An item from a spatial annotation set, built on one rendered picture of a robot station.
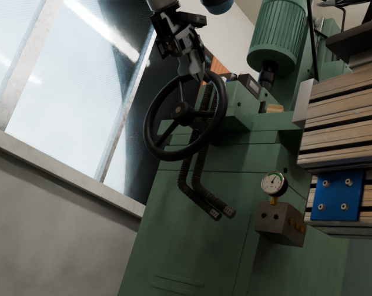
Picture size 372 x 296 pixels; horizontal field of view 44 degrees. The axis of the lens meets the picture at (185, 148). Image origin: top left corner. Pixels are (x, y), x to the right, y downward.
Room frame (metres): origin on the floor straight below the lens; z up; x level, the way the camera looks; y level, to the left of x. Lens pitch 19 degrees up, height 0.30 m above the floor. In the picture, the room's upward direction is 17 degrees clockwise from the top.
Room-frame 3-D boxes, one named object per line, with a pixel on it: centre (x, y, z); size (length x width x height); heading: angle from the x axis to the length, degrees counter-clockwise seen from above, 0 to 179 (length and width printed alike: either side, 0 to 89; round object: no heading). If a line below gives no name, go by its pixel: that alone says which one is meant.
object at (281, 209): (1.15, -0.29, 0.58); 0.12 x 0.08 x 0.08; 136
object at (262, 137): (1.39, -0.16, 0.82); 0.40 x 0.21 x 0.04; 46
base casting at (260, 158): (1.52, -0.29, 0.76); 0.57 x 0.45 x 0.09; 136
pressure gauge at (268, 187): (1.10, -0.24, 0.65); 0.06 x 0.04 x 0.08; 46
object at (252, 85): (1.28, -0.09, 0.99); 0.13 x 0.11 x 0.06; 46
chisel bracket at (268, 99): (1.45, -0.22, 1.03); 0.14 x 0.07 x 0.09; 136
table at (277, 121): (1.34, -0.14, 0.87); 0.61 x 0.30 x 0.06; 46
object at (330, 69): (1.48, -0.46, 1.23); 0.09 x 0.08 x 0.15; 136
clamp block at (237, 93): (1.28, -0.09, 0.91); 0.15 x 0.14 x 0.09; 46
